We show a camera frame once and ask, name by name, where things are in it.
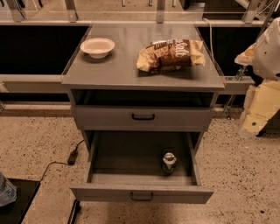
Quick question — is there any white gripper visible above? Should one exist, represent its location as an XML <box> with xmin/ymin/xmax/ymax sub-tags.
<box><xmin>234</xmin><ymin>43</ymin><xmax>280</xmax><ymax>138</ymax></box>

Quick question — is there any green soda can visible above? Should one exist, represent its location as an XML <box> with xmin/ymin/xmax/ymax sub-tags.
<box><xmin>162</xmin><ymin>152</ymin><xmax>177</xmax><ymax>174</ymax></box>

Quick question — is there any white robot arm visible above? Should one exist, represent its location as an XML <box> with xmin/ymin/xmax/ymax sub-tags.
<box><xmin>234</xmin><ymin>17</ymin><xmax>280</xmax><ymax>138</ymax></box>

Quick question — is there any grey drawer cabinet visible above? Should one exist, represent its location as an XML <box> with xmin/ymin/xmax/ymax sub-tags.
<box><xmin>63</xmin><ymin>23</ymin><xmax>224</xmax><ymax>144</ymax></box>

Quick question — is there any open grey drawer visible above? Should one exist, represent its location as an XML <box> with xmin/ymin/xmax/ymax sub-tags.
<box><xmin>71</xmin><ymin>131</ymin><xmax>214</xmax><ymax>204</ymax></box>

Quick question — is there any closed grey drawer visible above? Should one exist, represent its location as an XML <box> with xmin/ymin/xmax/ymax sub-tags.
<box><xmin>71</xmin><ymin>105</ymin><xmax>214</xmax><ymax>132</ymax></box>

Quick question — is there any metal tripod stand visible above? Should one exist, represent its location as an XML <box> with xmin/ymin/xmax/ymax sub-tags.
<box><xmin>224</xmin><ymin>0</ymin><xmax>280</xmax><ymax>117</ymax></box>

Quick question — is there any brown yellow chip bag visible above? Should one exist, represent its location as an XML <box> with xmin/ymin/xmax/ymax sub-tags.
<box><xmin>136</xmin><ymin>38</ymin><xmax>206</xmax><ymax>74</ymax></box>

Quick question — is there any white bowl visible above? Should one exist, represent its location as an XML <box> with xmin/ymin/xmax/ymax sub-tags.
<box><xmin>80</xmin><ymin>38</ymin><xmax>115</xmax><ymax>59</ymax></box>

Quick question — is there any blue white plastic bag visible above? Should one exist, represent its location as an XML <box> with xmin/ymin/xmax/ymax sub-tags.
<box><xmin>0</xmin><ymin>172</ymin><xmax>17</xmax><ymax>207</ymax></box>

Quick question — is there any black floor mat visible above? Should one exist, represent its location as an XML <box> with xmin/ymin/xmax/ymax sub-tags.
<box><xmin>0</xmin><ymin>178</ymin><xmax>40</xmax><ymax>224</ymax></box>

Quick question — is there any white cable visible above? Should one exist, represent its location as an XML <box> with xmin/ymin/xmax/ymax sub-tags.
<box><xmin>202</xmin><ymin>17</ymin><xmax>216</xmax><ymax>64</ymax></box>

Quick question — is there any black power adapter with cable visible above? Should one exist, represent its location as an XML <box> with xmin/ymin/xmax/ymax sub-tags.
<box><xmin>39</xmin><ymin>140</ymin><xmax>83</xmax><ymax>182</ymax></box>

